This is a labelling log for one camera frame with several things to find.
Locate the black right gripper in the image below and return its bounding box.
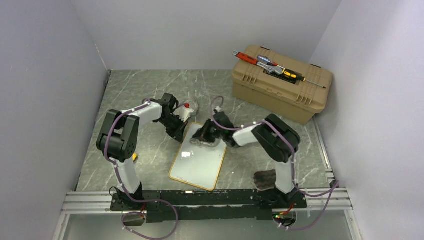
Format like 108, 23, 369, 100
194, 121, 226, 146

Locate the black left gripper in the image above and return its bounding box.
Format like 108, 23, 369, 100
157, 114, 189, 144

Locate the grey blue scrubbing sponge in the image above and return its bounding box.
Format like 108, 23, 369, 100
189, 137, 221, 148

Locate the yellow framed whiteboard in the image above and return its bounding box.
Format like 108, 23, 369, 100
168, 122, 227, 191

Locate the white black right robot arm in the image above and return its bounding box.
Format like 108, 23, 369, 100
190, 111, 301, 208

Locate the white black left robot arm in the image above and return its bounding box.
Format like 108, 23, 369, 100
96, 93, 193, 210

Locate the grey silver scrubbing sponge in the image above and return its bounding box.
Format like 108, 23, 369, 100
182, 99, 199, 118

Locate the dark wavy foam sponge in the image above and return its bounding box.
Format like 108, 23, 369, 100
252, 169, 277, 192

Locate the blue red screwdriver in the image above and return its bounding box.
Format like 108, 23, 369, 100
257, 55, 280, 67

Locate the tan plastic toolbox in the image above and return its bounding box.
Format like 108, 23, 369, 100
232, 45, 334, 125

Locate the yellow black screwdriver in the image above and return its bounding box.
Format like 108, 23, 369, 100
282, 68, 327, 89

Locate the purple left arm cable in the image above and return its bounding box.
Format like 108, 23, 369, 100
103, 97, 180, 240

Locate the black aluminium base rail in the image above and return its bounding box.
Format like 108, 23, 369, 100
61, 188, 353, 223

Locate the red handled adjustable wrench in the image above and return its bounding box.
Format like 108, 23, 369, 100
232, 51, 284, 75

